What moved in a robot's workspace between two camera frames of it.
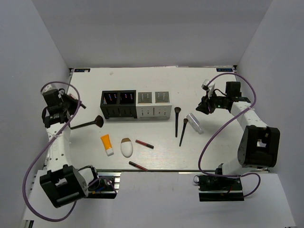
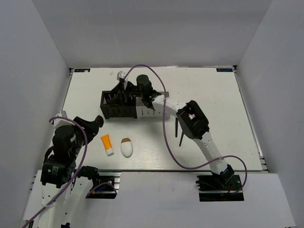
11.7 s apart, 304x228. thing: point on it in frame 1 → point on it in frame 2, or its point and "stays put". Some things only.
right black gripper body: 213,102 → 130,91
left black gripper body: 70,104 → 91,131
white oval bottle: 126,147 stays put
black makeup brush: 177,110 stays put
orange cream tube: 107,144 stays put
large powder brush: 99,120 stays put
